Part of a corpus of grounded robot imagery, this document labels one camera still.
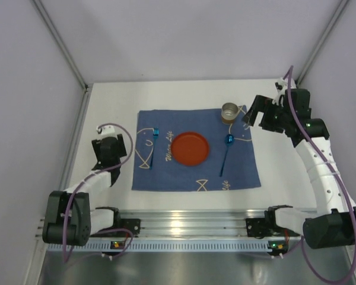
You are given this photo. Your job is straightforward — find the brown paper cup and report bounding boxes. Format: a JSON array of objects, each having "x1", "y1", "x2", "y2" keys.
[{"x1": 221, "y1": 102, "x2": 239, "y2": 124}]

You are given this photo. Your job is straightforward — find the blue metal spoon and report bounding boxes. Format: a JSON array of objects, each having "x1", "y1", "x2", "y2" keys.
[{"x1": 219, "y1": 134, "x2": 234, "y2": 177}]

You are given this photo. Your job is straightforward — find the blue metal fork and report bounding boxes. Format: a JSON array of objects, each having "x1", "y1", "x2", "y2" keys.
[{"x1": 150, "y1": 128, "x2": 160, "y2": 170}]

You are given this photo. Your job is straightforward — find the blue fish placemat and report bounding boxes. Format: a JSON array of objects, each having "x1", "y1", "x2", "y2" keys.
[{"x1": 132, "y1": 106, "x2": 261, "y2": 192}]

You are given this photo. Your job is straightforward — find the red plate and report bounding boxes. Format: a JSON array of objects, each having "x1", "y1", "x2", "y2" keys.
[{"x1": 171, "y1": 132, "x2": 210, "y2": 166}]

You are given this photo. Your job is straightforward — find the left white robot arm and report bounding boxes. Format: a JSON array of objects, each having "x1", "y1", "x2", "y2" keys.
[{"x1": 42, "y1": 134, "x2": 127, "y2": 246}]

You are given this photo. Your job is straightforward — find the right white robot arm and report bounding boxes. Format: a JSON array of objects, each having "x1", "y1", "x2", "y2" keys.
[{"x1": 242, "y1": 89, "x2": 356, "y2": 249}]

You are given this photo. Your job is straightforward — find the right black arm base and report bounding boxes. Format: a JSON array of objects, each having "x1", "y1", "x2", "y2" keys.
[{"x1": 245, "y1": 218, "x2": 299, "y2": 239}]

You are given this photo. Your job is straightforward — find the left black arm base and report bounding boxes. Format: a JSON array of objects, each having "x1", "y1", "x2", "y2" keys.
[{"x1": 115, "y1": 218, "x2": 141, "y2": 236}]

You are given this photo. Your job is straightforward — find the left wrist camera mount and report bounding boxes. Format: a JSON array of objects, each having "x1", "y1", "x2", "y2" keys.
[{"x1": 96, "y1": 125, "x2": 116, "y2": 140}]

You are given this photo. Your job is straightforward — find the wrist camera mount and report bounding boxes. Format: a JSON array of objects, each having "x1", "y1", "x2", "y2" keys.
[
  {"x1": 96, "y1": 125, "x2": 116, "y2": 140},
  {"x1": 272, "y1": 77, "x2": 291, "y2": 106}
]

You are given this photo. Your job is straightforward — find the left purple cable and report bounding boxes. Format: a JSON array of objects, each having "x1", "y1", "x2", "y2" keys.
[{"x1": 61, "y1": 123, "x2": 134, "y2": 264}]

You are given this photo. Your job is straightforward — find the purple cable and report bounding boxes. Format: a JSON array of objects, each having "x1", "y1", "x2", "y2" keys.
[
  {"x1": 280, "y1": 65, "x2": 356, "y2": 283},
  {"x1": 61, "y1": 123, "x2": 134, "y2": 264}
]

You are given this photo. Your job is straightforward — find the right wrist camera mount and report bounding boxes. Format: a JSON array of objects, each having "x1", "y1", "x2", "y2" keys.
[{"x1": 272, "y1": 77, "x2": 291, "y2": 106}]

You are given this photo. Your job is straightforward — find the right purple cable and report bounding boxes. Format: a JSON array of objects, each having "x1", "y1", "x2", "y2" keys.
[{"x1": 280, "y1": 65, "x2": 356, "y2": 283}]

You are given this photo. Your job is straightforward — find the slotted cable duct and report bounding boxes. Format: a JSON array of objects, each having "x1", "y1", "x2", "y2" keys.
[{"x1": 49, "y1": 239, "x2": 288, "y2": 252}]

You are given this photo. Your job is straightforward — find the aluminium mounting rail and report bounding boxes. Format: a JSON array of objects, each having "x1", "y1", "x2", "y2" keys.
[{"x1": 119, "y1": 210, "x2": 263, "y2": 239}]

